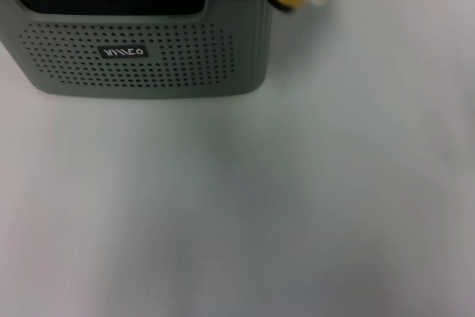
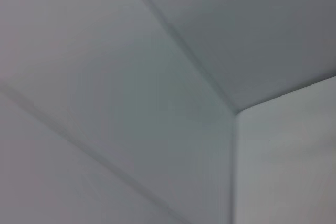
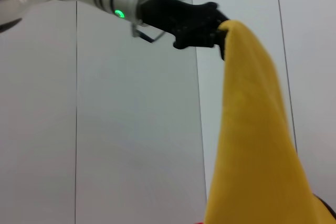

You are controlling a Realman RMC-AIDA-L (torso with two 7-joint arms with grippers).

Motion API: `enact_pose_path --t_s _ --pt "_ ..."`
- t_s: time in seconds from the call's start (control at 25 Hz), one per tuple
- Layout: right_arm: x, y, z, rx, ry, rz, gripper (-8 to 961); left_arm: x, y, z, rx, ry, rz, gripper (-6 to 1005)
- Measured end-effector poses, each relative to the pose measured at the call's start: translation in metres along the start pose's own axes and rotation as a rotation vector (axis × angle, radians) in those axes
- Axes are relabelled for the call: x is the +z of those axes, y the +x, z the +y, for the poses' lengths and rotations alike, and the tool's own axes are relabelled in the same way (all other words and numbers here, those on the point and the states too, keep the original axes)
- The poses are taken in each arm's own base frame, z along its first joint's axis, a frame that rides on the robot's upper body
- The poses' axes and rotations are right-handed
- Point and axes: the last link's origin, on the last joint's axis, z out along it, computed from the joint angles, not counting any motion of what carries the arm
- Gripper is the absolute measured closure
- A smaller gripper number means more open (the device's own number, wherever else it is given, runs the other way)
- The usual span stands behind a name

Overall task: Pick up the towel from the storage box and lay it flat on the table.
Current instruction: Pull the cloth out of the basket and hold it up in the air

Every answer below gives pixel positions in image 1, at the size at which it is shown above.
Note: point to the grey-green perforated storage box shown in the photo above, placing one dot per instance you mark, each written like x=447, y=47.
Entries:
x=208, y=57

